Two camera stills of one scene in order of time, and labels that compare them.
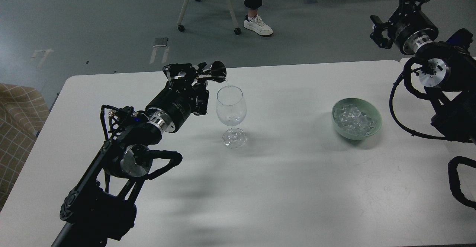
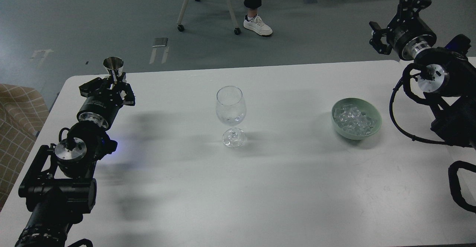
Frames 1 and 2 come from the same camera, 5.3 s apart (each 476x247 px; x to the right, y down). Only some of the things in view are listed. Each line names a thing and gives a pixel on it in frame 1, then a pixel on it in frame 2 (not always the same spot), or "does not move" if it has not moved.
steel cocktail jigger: x=218 y=71 -> x=114 y=63
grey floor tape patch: x=160 y=42 does not move
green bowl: x=356 y=119 does not move
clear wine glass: x=231 y=110 does not move
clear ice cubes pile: x=351 y=119 does not move
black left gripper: x=170 y=109 -> x=101 y=102
